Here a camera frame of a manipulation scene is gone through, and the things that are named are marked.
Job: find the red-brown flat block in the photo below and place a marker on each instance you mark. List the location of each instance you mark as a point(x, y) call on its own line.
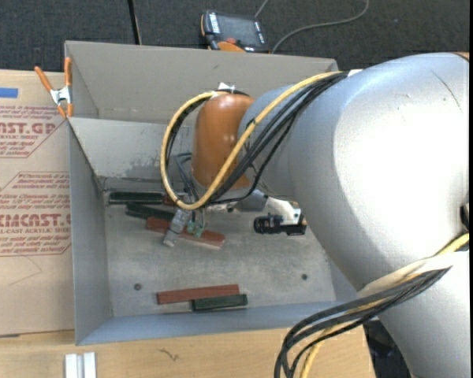
point(169, 201)
point(197, 294)
point(211, 238)

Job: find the dark green flat block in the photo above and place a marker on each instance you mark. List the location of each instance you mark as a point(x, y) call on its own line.
point(220, 302)
point(147, 211)
point(136, 197)

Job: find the brown cardboard board red print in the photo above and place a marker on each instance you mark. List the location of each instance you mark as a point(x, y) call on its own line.
point(31, 274)

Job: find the black cylinder on white bracket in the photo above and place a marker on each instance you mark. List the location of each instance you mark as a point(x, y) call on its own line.
point(271, 224)

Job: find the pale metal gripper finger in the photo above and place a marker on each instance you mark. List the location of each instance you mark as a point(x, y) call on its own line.
point(170, 240)

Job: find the grey metal bin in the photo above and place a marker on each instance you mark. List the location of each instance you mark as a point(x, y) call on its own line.
point(236, 266)

